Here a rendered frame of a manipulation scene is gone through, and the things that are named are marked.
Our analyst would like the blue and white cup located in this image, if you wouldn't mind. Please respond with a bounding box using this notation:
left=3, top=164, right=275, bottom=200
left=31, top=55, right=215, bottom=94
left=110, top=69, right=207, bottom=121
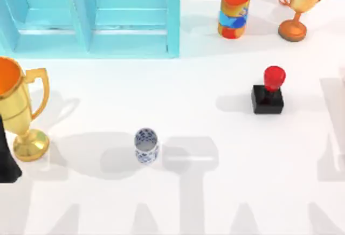
left=134, top=127, right=160, bottom=164

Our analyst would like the red and black stamp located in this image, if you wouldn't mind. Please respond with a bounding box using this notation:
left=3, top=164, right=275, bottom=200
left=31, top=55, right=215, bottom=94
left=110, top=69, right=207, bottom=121
left=251, top=66, right=286, bottom=115

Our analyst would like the light blue rack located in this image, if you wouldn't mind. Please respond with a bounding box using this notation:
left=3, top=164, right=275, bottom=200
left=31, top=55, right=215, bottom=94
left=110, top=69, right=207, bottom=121
left=0, top=0, right=181, bottom=60

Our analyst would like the orange and blue can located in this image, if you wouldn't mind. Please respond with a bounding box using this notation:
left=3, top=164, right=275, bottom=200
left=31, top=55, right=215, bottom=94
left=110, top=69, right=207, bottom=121
left=217, top=0, right=251, bottom=40

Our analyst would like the yellow gold trophy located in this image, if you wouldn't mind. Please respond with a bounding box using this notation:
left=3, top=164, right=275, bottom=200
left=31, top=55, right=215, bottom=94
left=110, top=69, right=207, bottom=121
left=0, top=57, right=51, bottom=162

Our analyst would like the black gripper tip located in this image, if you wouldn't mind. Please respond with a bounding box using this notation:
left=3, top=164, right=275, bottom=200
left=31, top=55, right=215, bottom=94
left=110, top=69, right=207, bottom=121
left=0, top=115, right=23, bottom=184

